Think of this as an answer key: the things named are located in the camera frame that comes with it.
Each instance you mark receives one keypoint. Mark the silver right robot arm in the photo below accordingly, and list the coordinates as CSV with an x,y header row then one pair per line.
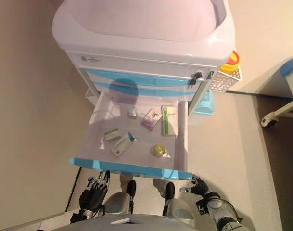
x,y
217,207

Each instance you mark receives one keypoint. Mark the small white-capped jar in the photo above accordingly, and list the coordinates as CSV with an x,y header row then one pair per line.
x,y
132,113

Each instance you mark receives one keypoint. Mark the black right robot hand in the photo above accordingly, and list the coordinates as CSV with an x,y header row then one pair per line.
x,y
199,187

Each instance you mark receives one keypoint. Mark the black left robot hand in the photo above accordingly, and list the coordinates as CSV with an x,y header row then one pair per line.
x,y
93,195

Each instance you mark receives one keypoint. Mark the translucent white side bin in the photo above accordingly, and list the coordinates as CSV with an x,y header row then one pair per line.
x,y
89,95

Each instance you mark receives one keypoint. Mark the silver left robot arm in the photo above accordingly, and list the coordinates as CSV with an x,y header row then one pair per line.
x,y
85,213

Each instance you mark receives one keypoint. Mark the grey robot torso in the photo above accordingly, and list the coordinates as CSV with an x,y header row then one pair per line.
x,y
146,222

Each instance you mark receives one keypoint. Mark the long green and white box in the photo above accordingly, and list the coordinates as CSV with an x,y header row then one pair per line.
x,y
169,120

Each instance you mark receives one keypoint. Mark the blue bed corner bumper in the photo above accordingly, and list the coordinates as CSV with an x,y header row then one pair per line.
x,y
287,68

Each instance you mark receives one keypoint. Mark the robot leg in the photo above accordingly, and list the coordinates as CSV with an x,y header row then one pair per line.
x,y
170,190
130,190

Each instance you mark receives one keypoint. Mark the black cart side latch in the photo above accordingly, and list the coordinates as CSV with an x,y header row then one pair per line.
x,y
210,75

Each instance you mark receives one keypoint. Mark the robot left leg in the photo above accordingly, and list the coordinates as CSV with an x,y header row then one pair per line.
x,y
130,190

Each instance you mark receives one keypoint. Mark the pink and white medicine box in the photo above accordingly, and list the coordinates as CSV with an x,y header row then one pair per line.
x,y
151,119

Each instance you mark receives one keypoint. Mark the cart drawer holding medicines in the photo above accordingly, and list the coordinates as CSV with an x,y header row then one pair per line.
x,y
136,166

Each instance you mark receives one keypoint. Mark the blue-fronted cart drawer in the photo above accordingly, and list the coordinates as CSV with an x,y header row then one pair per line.
x,y
146,78
165,92

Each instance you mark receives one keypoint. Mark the black keys in lock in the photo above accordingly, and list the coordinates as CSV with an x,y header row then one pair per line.
x,y
195,77

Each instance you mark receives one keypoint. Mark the white hospital bed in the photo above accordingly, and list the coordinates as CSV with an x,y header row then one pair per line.
x,y
290,106

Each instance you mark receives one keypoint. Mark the white medical cart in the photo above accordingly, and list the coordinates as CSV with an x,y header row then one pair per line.
x,y
141,36

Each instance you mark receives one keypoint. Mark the yellow sharps container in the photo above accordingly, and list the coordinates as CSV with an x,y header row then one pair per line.
x,y
229,63

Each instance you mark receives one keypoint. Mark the robot right leg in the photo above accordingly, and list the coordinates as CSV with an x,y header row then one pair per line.
x,y
170,190

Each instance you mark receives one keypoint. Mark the blue and white medicine box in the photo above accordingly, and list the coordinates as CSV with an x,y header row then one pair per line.
x,y
123,144

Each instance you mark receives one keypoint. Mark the small green and white box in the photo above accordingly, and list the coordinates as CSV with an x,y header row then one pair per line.
x,y
112,136

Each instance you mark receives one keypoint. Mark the clear bottle of yellow capsules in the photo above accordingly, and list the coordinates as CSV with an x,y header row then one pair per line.
x,y
158,150

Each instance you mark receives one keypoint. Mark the waste bin with blue lid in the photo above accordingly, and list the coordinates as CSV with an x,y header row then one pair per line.
x,y
205,106

